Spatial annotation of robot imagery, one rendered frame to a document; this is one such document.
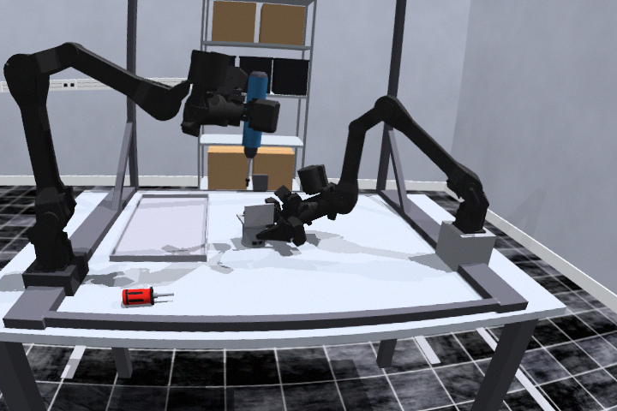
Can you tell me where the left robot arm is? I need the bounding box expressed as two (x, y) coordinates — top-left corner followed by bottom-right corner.
(274, 95), (489, 234)

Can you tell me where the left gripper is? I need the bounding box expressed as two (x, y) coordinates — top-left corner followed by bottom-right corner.
(256, 197), (315, 247)

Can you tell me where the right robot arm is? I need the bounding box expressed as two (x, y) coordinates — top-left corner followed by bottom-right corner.
(3, 42), (248, 271)

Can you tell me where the red screwdriver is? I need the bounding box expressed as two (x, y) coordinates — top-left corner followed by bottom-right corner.
(122, 287), (174, 306)

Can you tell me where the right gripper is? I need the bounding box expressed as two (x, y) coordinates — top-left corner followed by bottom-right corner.
(215, 94), (280, 134)

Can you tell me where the grey l-shaped bracket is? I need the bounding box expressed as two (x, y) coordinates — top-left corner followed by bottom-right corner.
(237, 203), (274, 227)

